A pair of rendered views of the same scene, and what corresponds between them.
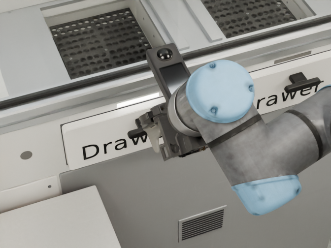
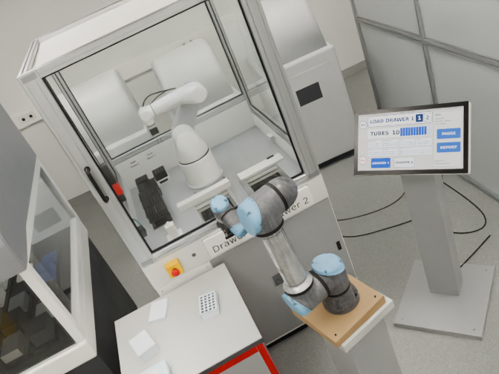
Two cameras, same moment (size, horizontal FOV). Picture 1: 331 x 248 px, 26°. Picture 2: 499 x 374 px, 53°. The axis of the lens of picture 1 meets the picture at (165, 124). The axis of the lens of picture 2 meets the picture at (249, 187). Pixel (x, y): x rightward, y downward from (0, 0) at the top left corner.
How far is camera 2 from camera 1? 133 cm
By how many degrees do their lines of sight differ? 21
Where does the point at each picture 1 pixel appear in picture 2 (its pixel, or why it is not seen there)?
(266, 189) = (236, 227)
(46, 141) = (199, 248)
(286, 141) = not seen: hidden behind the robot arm
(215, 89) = (214, 203)
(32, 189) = (201, 268)
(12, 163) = (189, 258)
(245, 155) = (229, 220)
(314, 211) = not seen: hidden behind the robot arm
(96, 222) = (223, 274)
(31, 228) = (202, 281)
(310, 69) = not seen: hidden behind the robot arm
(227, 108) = (219, 207)
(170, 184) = (257, 259)
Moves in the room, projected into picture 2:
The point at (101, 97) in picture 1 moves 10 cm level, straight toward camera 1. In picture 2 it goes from (212, 227) to (213, 239)
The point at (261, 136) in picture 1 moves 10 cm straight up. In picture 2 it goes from (232, 213) to (223, 194)
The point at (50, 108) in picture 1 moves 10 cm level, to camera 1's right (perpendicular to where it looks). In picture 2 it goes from (195, 234) to (214, 228)
